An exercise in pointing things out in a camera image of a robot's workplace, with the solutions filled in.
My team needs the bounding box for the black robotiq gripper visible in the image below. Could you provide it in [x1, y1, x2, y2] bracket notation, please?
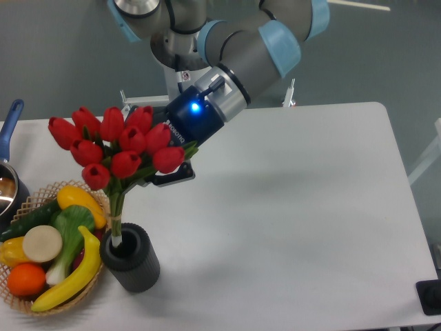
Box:
[125, 86, 224, 187]

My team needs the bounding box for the red tulip bouquet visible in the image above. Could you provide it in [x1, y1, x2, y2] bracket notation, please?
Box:
[48, 106, 198, 248]

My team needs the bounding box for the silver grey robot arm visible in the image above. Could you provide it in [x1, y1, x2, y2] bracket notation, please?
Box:
[107, 1, 330, 146]

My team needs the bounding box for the dark grey ribbed vase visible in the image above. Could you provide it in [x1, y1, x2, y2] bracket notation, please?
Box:
[99, 223, 161, 292]

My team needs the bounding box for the yellow lemon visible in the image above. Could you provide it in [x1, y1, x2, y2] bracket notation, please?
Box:
[57, 185, 107, 230]

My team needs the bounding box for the green white leek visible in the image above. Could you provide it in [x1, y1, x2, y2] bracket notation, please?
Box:
[46, 205, 95, 287]

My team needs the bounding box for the green cucumber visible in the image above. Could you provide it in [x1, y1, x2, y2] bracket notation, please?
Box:
[1, 200, 61, 242]

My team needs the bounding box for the red apple in basket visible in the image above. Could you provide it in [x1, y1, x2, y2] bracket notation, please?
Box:
[72, 250, 85, 272]

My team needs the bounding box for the yellow banana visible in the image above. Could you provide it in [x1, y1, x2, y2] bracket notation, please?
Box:
[31, 225, 101, 312]

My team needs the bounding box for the round beige radish slice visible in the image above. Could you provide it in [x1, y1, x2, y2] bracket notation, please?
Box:
[22, 225, 63, 263]

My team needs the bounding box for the yellow bell pepper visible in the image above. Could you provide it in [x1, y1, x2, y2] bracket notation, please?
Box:
[1, 237, 32, 268]

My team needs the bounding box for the orange fruit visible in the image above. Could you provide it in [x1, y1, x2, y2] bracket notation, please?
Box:
[7, 263, 46, 297]

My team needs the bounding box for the woven wicker basket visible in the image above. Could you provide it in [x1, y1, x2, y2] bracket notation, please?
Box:
[1, 180, 110, 317]

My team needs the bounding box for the black device at table edge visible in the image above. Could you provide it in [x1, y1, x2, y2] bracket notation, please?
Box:
[416, 279, 440, 316]

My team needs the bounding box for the blue handled saucepan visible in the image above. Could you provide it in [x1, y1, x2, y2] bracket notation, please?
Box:
[1, 99, 30, 232]

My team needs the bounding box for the white frame at right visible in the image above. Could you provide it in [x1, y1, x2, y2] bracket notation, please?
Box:
[408, 118, 440, 185]

